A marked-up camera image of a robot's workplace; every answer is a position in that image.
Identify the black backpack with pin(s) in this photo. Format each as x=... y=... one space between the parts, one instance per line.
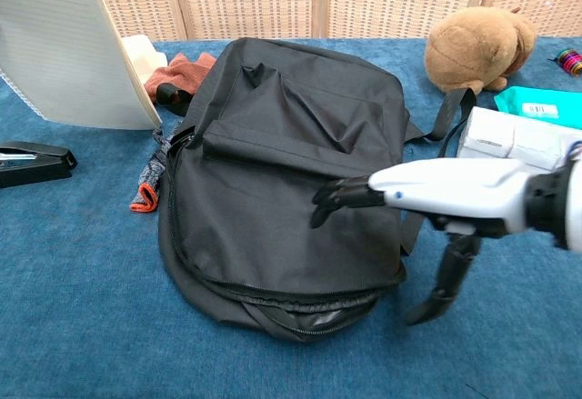
x=282 y=167

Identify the white plastic food container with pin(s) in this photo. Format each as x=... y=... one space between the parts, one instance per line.
x=143 y=58

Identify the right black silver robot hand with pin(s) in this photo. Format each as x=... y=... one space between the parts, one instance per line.
x=454 y=185

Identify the long box of cartons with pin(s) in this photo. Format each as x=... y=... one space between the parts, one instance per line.
x=509 y=140

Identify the rust brown cloth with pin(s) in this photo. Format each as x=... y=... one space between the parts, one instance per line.
x=179 y=74

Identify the brown plush capybara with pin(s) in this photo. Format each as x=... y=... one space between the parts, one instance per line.
x=473 y=49

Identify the grey patterned sock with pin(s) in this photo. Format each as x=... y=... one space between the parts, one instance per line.
x=152 y=176

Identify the green wet wipes pack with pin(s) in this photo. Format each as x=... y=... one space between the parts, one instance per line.
x=541 y=106

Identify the white spiral notebook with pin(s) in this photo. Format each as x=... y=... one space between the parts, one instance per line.
x=63 y=53

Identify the black stapler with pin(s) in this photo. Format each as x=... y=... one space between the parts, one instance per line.
x=36 y=162

